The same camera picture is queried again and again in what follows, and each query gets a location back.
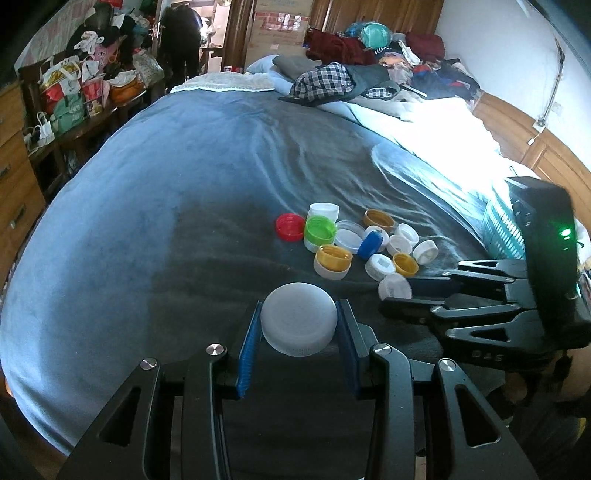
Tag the person in dark clothes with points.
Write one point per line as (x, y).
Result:
(180, 43)

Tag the large white lid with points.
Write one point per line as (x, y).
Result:
(298, 319)

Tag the green cap on white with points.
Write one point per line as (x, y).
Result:
(318, 231)

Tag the blue grey bed blanket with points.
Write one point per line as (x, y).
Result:
(166, 235)

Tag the pile of clothes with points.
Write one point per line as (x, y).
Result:
(416, 62)

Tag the teal round ball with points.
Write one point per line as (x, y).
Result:
(375, 35)

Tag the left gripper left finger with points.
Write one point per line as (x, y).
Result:
(248, 350)

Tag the yellow cap on white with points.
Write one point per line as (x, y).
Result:
(332, 262)

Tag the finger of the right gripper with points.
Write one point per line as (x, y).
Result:
(461, 283)
(443, 311)

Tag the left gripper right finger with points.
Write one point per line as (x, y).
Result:
(355, 340)

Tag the wooden headboard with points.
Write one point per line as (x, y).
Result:
(542, 152)

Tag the wooden drawer dresser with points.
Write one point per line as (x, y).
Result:
(21, 200)

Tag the white duvet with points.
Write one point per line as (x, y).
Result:
(444, 133)

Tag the turquoise perforated plastic basket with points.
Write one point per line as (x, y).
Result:
(500, 233)

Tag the plaid and denim clothing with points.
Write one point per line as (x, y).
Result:
(338, 82)

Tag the blue bottle cap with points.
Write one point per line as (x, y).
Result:
(370, 245)

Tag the cluttered bags on bench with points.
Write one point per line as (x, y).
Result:
(89, 54)

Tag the cardboard box red print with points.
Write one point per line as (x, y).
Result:
(278, 28)

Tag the red bottle cap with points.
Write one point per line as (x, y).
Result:
(290, 227)

